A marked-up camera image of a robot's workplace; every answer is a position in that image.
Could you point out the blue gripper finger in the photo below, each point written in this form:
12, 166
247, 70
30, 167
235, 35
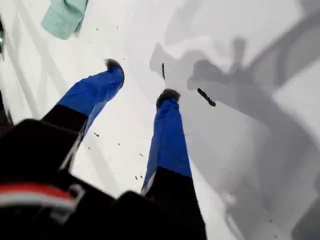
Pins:
168, 140
95, 87

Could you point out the pale green T-shirt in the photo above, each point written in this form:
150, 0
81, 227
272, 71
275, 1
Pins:
63, 17

